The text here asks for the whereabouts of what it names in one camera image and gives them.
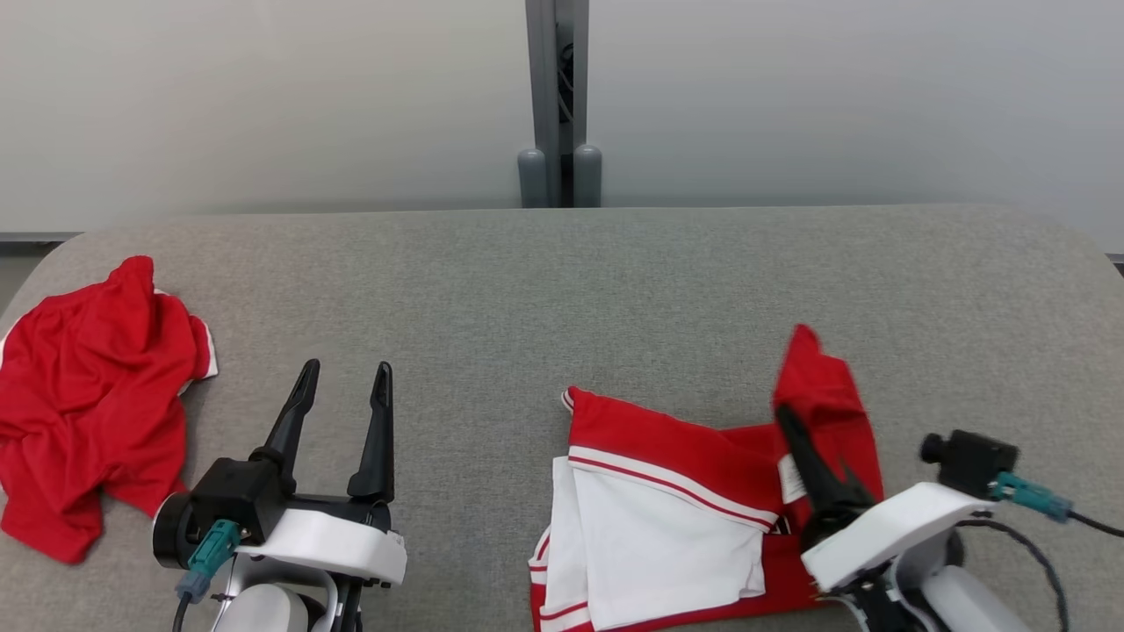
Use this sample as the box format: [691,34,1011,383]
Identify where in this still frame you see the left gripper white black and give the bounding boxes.
[151,357,408,588]

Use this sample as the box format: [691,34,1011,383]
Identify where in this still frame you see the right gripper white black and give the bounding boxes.
[775,404,998,595]

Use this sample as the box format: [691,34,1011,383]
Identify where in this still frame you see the red jersey with white sleeves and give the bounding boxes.
[527,324,886,632]

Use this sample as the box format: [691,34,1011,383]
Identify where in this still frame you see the red shorts with white trim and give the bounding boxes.
[0,255,218,564]

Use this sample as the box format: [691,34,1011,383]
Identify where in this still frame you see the left camera cable teal plug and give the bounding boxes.
[171,520,243,632]

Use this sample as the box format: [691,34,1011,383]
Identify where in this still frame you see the camera cable teal plug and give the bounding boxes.
[995,471,1124,539]
[171,520,243,632]

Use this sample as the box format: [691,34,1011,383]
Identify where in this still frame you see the right camera cable teal plug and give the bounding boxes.
[995,471,1124,539]

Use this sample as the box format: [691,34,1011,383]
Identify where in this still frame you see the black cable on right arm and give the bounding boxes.
[957,520,1071,632]

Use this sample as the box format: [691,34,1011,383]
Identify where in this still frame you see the grey cylindrical post foot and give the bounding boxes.
[517,147,551,209]
[573,144,603,208]

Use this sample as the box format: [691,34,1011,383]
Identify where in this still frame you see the grey metal partition post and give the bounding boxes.
[525,0,591,209]

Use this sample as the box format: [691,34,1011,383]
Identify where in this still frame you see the black cables inside post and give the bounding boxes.
[558,44,577,124]

